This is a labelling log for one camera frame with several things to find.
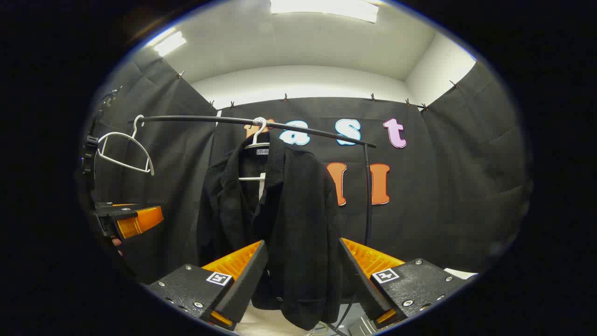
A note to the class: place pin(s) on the long ceiling light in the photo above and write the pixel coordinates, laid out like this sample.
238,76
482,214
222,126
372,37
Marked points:
326,8

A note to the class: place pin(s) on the white board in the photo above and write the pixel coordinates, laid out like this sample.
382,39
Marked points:
459,273

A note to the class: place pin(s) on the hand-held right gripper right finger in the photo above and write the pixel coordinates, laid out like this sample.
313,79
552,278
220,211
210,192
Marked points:
359,280

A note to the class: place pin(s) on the white plastic clothes hanger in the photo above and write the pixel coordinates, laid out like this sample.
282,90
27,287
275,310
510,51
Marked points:
252,178

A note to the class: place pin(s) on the black clothes rack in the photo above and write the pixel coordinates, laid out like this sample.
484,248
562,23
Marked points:
368,196

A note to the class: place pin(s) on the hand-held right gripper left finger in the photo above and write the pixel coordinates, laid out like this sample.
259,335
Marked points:
247,284

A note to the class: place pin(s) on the row of backdrop clips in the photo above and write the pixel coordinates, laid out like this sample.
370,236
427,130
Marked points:
285,98

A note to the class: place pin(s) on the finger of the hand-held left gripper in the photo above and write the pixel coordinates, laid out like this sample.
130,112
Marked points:
112,213
116,205

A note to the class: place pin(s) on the black backdrop cloth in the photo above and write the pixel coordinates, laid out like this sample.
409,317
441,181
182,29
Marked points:
443,186

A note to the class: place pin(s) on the black knit jacket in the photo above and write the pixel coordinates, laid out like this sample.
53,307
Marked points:
298,210

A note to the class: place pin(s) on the small ceiling light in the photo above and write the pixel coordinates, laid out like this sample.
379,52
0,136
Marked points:
169,43

